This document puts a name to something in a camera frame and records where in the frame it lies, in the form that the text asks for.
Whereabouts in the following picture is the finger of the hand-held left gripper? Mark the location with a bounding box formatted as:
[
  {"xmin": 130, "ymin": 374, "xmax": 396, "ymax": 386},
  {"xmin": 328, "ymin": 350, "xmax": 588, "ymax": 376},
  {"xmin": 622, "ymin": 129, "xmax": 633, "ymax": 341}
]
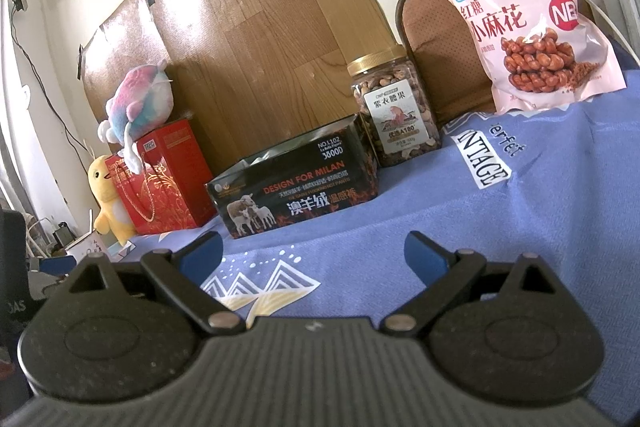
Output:
[{"xmin": 30, "ymin": 255, "xmax": 77, "ymax": 276}]

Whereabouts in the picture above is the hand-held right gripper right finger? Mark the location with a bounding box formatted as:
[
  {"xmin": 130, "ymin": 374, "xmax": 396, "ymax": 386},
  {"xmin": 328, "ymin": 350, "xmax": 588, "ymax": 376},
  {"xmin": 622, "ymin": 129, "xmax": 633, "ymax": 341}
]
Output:
[{"xmin": 380, "ymin": 231, "xmax": 551, "ymax": 335}]

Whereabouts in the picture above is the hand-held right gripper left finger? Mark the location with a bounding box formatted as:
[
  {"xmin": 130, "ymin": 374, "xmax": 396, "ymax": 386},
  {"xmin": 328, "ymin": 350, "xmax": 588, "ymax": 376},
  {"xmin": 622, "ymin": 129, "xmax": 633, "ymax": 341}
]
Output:
[{"xmin": 62, "ymin": 231, "xmax": 247, "ymax": 335}]

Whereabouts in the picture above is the black printed box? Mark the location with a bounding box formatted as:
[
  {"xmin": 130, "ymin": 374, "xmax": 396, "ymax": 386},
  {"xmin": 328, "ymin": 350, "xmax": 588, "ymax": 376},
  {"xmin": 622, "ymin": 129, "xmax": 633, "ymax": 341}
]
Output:
[{"xmin": 206, "ymin": 114, "xmax": 378, "ymax": 240}]

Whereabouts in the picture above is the small white box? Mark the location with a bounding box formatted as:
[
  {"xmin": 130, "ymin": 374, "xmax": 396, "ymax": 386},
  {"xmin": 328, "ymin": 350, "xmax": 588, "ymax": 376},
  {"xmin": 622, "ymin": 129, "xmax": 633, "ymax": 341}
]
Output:
[{"xmin": 65, "ymin": 229, "xmax": 108, "ymax": 264}]

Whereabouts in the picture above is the red gift bag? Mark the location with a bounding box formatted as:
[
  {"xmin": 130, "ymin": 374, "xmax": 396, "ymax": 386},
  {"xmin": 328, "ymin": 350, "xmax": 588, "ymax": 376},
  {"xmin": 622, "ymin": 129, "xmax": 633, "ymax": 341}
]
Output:
[
  {"xmin": 142, "ymin": 118, "xmax": 217, "ymax": 228},
  {"xmin": 116, "ymin": 152, "xmax": 201, "ymax": 235}
]

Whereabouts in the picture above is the yellow plush toy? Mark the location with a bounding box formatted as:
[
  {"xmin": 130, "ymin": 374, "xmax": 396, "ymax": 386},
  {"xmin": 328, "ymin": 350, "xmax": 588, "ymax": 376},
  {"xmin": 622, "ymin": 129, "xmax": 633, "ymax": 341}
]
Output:
[{"xmin": 87, "ymin": 154, "xmax": 137, "ymax": 245}]

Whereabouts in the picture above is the blue printed cloth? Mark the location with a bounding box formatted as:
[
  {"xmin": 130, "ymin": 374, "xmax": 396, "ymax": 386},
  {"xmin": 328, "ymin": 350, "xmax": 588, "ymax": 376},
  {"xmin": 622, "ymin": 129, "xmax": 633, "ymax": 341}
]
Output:
[{"xmin": 107, "ymin": 42, "xmax": 640, "ymax": 427}]

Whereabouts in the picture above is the clear nut jar gold lid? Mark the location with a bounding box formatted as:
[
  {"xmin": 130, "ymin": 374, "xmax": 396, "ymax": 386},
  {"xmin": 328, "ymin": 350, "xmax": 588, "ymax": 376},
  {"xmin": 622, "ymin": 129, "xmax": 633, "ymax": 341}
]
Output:
[{"xmin": 346, "ymin": 55, "xmax": 442, "ymax": 168}]

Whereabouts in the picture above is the pastel plush toy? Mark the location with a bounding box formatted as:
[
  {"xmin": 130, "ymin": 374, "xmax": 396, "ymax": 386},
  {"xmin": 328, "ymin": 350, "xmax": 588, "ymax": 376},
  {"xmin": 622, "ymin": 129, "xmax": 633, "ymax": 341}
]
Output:
[{"xmin": 97, "ymin": 61, "xmax": 175, "ymax": 172}]

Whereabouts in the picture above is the brown cushion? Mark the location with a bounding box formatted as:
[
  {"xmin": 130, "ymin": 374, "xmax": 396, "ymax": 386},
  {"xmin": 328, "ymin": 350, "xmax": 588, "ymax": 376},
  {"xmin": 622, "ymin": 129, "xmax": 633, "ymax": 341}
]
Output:
[{"xmin": 395, "ymin": 0, "xmax": 591, "ymax": 125}]

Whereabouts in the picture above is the wooden board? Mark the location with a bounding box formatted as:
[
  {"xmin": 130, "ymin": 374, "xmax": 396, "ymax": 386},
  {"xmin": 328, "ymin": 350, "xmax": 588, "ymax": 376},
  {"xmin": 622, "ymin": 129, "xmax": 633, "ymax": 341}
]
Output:
[{"xmin": 80, "ymin": 0, "xmax": 406, "ymax": 168}]

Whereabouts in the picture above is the pink snack bag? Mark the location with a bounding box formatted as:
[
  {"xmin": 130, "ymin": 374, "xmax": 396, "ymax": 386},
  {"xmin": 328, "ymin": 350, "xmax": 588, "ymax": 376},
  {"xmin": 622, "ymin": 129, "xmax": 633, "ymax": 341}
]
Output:
[{"xmin": 429, "ymin": 0, "xmax": 628, "ymax": 115}]

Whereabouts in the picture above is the black wall cable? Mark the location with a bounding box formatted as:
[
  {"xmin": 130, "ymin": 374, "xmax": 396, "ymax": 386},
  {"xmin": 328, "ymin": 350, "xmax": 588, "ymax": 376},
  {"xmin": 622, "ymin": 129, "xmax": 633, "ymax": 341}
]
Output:
[{"xmin": 9, "ymin": 0, "xmax": 97, "ymax": 150}]

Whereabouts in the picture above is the white cable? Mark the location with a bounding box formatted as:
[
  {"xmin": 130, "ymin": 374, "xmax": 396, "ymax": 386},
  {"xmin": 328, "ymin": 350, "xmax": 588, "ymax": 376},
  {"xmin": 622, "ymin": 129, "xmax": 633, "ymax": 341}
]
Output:
[{"xmin": 575, "ymin": 0, "xmax": 640, "ymax": 60}]

